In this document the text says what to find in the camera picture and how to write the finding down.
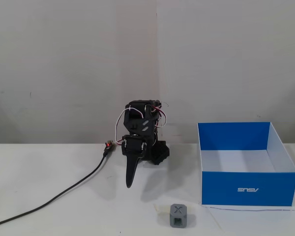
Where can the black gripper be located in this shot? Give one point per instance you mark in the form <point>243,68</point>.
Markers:
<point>133,147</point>

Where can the gray block with X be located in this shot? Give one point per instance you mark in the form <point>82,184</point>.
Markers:
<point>179,216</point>

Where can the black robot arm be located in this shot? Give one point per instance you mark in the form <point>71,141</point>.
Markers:
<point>137,123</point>

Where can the blue and white cardboard box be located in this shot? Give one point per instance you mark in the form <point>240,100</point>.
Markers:
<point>248,189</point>

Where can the small controller board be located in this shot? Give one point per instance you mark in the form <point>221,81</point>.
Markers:
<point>109,145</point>

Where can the clear tape piece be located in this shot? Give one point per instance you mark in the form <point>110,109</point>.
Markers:
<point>162,209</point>

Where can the thin dark thread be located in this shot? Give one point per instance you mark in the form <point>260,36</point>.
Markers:
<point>236,209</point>

